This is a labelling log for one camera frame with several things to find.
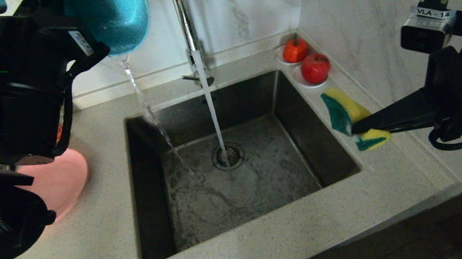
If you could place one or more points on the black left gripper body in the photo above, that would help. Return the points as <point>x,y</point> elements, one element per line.
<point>51,41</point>

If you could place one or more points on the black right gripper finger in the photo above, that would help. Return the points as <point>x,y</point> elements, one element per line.
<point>396,115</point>

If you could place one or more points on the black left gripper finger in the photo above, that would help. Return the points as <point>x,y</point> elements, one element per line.
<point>94,56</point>

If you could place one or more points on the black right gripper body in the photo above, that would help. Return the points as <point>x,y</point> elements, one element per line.
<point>456,89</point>

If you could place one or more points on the yellow green sponge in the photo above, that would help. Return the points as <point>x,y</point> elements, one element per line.
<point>343,107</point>

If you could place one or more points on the chrome faucet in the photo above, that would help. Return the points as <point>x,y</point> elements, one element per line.
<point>184,18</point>

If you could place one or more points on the pink round plate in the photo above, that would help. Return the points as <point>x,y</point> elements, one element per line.
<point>62,180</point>

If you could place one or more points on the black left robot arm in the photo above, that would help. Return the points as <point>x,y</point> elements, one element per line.
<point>26,122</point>

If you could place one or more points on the stainless steel sink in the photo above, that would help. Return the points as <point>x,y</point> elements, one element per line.
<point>275,186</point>

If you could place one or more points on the metal sink drain strainer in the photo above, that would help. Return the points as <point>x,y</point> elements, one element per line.
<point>236,153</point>

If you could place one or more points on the red apple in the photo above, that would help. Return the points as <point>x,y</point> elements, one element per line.
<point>315,68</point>

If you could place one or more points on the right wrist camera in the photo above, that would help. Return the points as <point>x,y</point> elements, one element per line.
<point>422,30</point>

